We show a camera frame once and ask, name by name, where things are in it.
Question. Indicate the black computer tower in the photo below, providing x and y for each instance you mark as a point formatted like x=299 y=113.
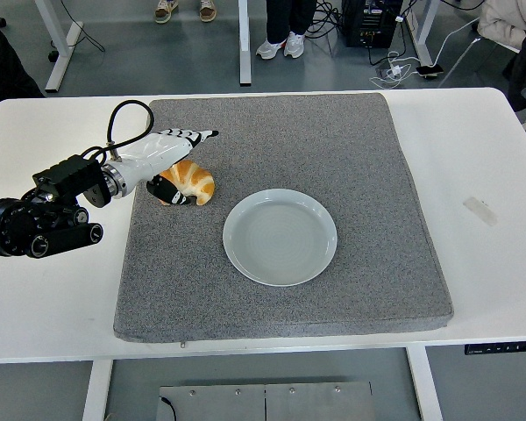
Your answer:
x=368 y=24

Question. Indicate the black jacket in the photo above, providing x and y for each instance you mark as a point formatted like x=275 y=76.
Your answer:
x=523 y=74

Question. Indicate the white desk leg with foot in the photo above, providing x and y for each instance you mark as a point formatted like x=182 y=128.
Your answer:
x=244 y=44
x=426 y=26
x=63 y=48

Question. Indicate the grey speckled cushion mat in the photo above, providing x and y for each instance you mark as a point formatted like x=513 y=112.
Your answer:
x=289 y=144

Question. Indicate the white table leg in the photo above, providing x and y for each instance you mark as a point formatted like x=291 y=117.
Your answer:
x=95 y=390
x=423 y=386

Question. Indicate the small black caster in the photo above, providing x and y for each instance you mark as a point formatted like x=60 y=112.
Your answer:
x=53 y=55

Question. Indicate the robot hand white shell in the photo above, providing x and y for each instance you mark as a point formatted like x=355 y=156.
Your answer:
x=158 y=151

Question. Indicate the person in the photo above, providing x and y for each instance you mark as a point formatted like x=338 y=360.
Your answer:
x=0 y=66
x=504 y=22
x=208 y=11
x=289 y=22

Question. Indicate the grey metal plate with screws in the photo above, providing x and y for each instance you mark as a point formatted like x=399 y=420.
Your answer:
x=289 y=403

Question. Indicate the pale grey round plate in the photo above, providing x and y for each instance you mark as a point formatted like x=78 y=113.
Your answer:
x=280 y=239

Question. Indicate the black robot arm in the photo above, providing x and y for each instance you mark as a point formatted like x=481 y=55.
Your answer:
x=30 y=219

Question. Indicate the clear tape strip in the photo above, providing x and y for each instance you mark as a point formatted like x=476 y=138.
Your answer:
x=481 y=211

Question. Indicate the black table control panel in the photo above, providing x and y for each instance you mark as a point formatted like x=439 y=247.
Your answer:
x=504 y=348

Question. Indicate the black smartphone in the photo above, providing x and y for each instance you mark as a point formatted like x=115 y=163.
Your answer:
x=430 y=71

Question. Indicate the golden croissant bread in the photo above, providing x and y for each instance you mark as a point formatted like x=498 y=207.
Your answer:
x=198 y=180

